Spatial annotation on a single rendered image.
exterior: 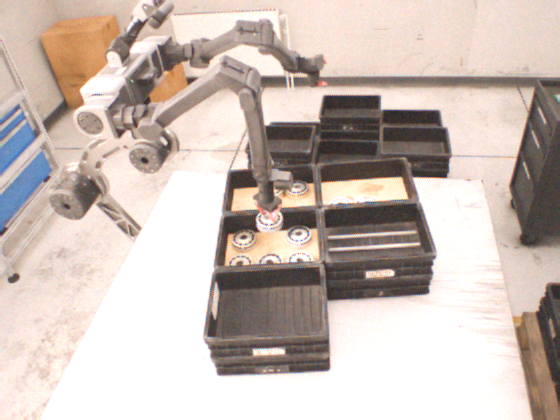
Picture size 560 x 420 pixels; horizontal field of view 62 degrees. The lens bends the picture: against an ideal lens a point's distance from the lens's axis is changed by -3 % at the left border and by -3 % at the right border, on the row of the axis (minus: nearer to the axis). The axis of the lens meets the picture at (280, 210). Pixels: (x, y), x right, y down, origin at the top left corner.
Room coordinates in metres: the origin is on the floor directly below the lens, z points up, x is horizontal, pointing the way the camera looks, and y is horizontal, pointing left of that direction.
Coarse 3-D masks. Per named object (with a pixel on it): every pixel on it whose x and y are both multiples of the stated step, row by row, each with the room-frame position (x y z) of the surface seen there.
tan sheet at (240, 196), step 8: (312, 184) 1.71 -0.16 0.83; (240, 192) 1.72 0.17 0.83; (248, 192) 1.71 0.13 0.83; (256, 192) 1.71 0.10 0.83; (312, 192) 1.65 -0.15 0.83; (240, 200) 1.66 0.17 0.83; (248, 200) 1.66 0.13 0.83; (288, 200) 1.62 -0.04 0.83; (296, 200) 1.61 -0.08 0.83; (304, 200) 1.61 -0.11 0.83; (312, 200) 1.60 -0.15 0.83; (232, 208) 1.61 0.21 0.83; (240, 208) 1.61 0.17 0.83; (248, 208) 1.60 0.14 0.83; (256, 208) 1.59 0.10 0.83
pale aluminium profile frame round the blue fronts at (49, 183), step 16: (0, 32) 2.99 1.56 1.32; (0, 48) 2.97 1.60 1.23; (16, 80) 2.96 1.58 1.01; (32, 112) 2.96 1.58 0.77; (32, 144) 2.81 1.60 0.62; (48, 144) 2.96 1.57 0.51; (16, 160) 2.63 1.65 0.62; (0, 176) 2.47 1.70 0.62; (48, 176) 2.84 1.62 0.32; (48, 208) 2.71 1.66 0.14; (16, 224) 2.40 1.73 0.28; (0, 240) 2.23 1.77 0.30; (0, 256) 2.18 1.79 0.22; (16, 256) 2.27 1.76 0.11; (0, 272) 2.11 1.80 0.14
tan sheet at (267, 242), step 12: (228, 240) 1.42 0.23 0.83; (264, 240) 1.39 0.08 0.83; (276, 240) 1.38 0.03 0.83; (312, 240) 1.35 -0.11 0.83; (228, 252) 1.35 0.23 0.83; (240, 252) 1.34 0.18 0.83; (252, 252) 1.33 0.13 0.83; (264, 252) 1.32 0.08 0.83; (276, 252) 1.31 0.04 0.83; (288, 252) 1.30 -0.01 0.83; (312, 252) 1.29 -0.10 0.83
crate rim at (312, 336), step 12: (312, 264) 1.14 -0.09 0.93; (324, 276) 1.07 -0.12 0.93; (324, 288) 1.02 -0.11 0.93; (324, 300) 0.97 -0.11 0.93; (324, 312) 0.93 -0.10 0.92; (204, 324) 0.94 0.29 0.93; (204, 336) 0.89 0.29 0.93; (228, 336) 0.88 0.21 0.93; (240, 336) 0.87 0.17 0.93; (252, 336) 0.87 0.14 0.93; (264, 336) 0.86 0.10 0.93; (276, 336) 0.86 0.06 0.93; (288, 336) 0.85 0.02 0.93; (300, 336) 0.85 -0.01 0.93; (312, 336) 0.84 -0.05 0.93; (324, 336) 0.84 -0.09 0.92
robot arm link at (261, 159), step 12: (240, 96) 1.21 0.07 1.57; (252, 96) 1.21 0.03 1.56; (240, 108) 1.23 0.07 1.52; (252, 108) 1.22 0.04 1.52; (252, 120) 1.27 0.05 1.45; (252, 132) 1.28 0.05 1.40; (264, 132) 1.30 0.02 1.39; (252, 144) 1.30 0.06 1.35; (264, 144) 1.30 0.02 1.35; (252, 156) 1.32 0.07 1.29; (264, 156) 1.31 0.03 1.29; (252, 168) 1.33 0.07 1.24; (264, 168) 1.31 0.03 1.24
